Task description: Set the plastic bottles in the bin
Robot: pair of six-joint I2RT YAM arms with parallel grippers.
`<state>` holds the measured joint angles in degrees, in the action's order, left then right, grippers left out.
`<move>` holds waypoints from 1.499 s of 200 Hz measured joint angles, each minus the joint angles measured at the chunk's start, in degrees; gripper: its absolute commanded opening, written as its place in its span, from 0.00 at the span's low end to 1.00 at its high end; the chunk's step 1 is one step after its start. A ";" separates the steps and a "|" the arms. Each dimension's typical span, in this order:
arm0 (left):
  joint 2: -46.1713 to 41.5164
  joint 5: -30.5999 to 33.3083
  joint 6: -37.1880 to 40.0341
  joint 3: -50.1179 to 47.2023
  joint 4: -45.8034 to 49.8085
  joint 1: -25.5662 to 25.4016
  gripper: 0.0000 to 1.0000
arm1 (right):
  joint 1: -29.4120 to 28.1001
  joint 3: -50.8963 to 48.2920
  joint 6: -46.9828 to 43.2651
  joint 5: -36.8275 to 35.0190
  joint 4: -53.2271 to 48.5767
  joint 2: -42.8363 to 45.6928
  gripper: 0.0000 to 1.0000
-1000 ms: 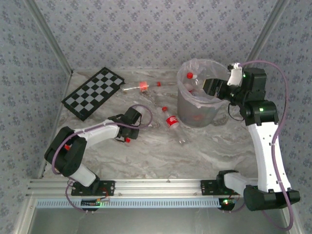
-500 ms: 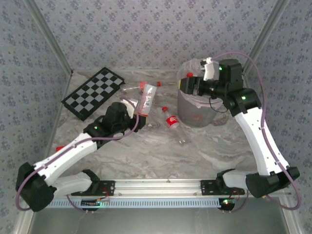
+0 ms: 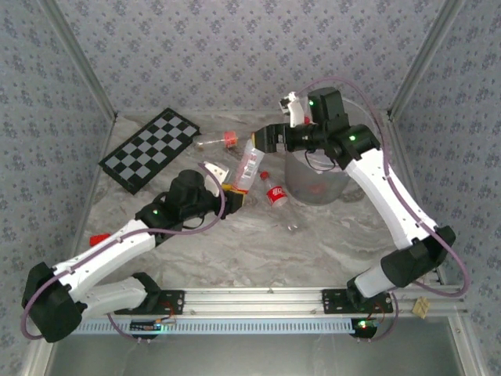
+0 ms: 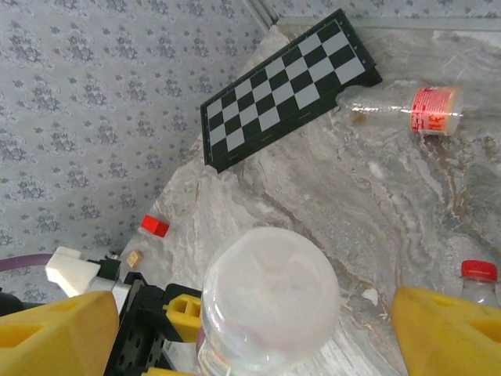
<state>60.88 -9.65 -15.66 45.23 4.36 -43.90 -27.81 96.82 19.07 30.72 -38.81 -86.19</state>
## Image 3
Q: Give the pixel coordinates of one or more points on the large clear bottle red cap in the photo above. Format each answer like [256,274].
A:
[248,166]

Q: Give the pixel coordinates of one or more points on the red label bottle red cap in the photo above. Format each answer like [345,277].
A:
[276,196]

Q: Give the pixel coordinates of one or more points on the clear bottle orange label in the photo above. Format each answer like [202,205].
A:
[229,139]

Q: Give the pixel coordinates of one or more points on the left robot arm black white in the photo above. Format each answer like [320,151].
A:
[105,252]

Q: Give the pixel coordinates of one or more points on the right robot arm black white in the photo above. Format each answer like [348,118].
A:
[391,203]

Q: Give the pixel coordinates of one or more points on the grey plastic bin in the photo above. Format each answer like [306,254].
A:
[313,184]

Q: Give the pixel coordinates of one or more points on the black grey chessboard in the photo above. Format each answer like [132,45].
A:
[156,141]

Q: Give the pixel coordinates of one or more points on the red plastic block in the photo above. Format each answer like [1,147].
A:
[99,239]

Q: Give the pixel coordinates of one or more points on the left circuit board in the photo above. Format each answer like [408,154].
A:
[146,325]

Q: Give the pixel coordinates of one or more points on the circuit board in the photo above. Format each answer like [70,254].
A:
[366,324]
[146,325]

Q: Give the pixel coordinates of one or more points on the right circuit board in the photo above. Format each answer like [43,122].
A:
[366,324]

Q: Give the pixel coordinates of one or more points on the beige wooden block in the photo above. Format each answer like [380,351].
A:
[421,307]

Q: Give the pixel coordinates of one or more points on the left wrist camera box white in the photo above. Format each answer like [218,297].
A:
[216,174]

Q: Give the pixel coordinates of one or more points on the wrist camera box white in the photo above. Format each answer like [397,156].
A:
[216,174]
[295,111]

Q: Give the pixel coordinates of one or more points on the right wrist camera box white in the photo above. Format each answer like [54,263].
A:
[295,111]

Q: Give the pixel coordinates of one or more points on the right aluminium side rail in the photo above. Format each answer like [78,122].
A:
[407,176]

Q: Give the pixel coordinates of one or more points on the aluminium mounting rail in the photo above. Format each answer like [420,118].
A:
[254,301]

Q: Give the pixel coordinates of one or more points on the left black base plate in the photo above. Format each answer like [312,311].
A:
[176,301]

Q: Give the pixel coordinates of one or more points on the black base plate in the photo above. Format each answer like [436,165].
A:
[176,301]
[334,301]

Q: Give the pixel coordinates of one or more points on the right aluminium frame post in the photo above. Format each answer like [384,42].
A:
[426,58]

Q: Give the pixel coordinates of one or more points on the aluminium frame post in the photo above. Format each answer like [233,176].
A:
[426,58]
[78,58]

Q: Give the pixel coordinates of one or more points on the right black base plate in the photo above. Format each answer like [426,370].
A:
[334,301]

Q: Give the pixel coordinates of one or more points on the left aluminium frame post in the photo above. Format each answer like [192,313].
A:
[78,58]

